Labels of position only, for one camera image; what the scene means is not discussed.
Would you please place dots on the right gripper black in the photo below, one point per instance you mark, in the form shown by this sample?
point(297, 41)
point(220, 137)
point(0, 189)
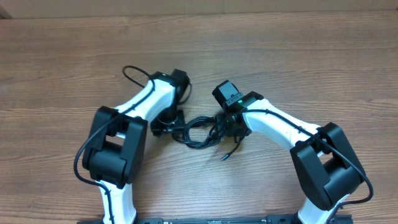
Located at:
point(221, 122)

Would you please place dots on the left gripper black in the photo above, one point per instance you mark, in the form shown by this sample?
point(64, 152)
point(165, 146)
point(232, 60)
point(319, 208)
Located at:
point(177, 126)

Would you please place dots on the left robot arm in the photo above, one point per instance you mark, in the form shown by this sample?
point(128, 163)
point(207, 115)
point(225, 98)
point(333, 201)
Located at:
point(114, 150)

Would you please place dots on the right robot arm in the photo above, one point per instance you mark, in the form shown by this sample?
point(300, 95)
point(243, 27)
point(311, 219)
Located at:
point(326, 165)

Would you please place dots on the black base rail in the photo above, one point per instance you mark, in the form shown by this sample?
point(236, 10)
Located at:
point(270, 219)

